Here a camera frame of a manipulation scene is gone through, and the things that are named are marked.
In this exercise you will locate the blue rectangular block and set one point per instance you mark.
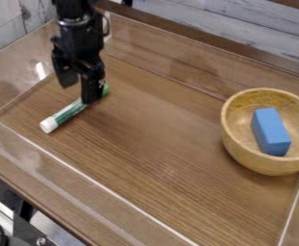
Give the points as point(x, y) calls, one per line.
point(270, 133)

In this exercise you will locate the clear acrylic corner bracket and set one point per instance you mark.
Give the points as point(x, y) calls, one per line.
point(107, 26)

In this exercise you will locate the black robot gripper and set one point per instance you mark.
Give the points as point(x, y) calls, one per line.
point(77, 52)

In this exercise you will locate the black metal table frame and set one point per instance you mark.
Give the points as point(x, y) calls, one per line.
point(16, 230)

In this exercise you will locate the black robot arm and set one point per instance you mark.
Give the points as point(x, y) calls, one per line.
point(75, 11)

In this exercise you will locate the brown wooden bowl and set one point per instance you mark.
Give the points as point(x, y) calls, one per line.
point(238, 136)

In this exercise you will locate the green and white marker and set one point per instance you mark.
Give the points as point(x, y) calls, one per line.
point(51, 123)

